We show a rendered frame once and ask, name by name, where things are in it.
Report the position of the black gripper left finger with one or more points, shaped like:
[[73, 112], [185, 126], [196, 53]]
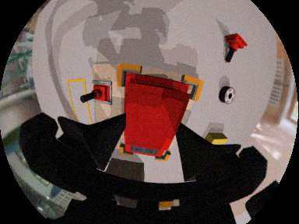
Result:
[[100, 139]]

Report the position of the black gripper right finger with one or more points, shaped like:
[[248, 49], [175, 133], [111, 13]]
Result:
[[197, 153]]

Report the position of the black toy tyre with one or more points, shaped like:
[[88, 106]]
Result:
[[227, 94]]

